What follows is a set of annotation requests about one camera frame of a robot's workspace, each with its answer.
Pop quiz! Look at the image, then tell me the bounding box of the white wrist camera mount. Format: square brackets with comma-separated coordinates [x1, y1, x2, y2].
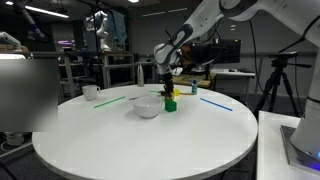
[172, 65, 184, 77]

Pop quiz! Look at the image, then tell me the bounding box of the Rubik's cube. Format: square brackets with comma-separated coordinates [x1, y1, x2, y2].
[164, 90, 175, 102]

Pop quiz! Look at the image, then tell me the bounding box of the stainless steel bottle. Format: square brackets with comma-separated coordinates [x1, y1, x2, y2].
[136, 61, 146, 88]

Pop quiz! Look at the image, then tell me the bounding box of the long green straw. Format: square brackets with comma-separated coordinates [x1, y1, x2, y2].
[93, 95, 127, 110]

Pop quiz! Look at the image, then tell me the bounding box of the long blue straw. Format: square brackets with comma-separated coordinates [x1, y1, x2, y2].
[199, 97, 234, 113]

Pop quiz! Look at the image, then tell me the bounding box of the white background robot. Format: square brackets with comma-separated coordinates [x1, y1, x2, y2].
[85, 9, 112, 53]

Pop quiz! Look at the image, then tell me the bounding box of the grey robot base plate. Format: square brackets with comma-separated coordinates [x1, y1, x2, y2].
[279, 124, 320, 177]

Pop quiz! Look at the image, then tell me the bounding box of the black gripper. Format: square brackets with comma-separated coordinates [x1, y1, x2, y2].
[161, 72, 176, 98]

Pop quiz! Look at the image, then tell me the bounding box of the black camera tripod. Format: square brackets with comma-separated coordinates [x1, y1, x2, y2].
[253, 50, 313, 118]

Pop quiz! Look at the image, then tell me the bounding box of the white desk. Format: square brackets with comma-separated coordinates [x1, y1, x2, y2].
[209, 67, 257, 103]

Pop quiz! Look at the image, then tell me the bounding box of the white mug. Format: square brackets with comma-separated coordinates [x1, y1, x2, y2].
[81, 84, 102, 102]

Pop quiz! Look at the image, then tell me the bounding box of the wooden table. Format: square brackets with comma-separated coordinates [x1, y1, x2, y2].
[159, 73, 218, 90]

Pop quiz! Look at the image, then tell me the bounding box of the wide black monitor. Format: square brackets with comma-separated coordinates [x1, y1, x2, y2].
[190, 38, 242, 65]

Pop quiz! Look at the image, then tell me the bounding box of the metal frame workbench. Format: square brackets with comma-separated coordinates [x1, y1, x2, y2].
[29, 50, 138, 101]

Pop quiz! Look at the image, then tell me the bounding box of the white bowl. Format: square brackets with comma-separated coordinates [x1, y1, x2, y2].
[132, 95, 164, 120]

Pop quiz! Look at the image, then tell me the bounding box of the blue-capped sanitizer bottle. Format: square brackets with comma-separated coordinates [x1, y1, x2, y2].
[190, 78, 199, 96]

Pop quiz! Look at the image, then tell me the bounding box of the blue hanging cloth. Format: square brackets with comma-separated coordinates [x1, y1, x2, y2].
[107, 9, 128, 46]

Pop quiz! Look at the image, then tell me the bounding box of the green cube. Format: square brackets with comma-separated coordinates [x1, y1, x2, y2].
[164, 99, 178, 113]

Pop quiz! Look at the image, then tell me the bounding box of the ceiling strip light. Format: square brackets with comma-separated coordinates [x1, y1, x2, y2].
[4, 0, 71, 20]

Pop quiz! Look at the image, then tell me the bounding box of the white robot mounting table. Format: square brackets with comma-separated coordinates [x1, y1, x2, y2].
[255, 109, 320, 180]

